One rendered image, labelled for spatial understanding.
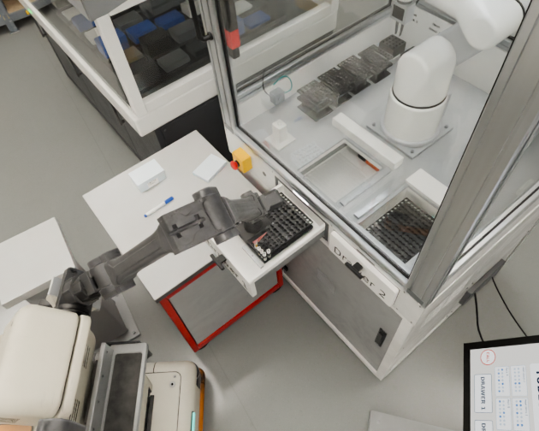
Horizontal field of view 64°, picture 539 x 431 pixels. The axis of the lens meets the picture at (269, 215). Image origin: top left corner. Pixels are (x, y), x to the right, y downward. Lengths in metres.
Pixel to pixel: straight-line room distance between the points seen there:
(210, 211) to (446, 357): 1.75
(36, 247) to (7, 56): 2.91
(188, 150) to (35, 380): 1.28
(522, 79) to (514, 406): 0.76
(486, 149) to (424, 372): 1.61
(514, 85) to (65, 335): 0.93
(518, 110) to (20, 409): 0.99
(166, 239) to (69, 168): 2.50
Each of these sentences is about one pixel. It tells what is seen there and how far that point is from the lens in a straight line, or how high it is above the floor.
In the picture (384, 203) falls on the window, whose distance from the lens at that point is 1.19.
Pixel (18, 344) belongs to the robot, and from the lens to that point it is 0.98.
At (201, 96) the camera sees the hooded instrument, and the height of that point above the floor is 0.85.
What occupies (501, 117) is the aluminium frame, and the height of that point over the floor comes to 1.66.
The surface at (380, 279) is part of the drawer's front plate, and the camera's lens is 1.40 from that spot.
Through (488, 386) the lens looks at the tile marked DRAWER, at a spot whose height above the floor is 1.01.
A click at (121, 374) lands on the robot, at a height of 1.04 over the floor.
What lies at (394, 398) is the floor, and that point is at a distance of 2.26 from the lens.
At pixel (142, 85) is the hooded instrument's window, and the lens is 1.95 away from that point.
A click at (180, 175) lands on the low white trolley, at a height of 0.76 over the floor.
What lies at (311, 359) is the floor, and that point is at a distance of 2.26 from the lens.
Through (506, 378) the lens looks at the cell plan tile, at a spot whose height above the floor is 1.05.
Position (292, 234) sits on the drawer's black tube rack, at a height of 0.90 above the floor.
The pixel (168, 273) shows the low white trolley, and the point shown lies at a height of 0.76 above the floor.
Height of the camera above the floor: 2.17
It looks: 55 degrees down
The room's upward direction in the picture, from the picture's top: 7 degrees counter-clockwise
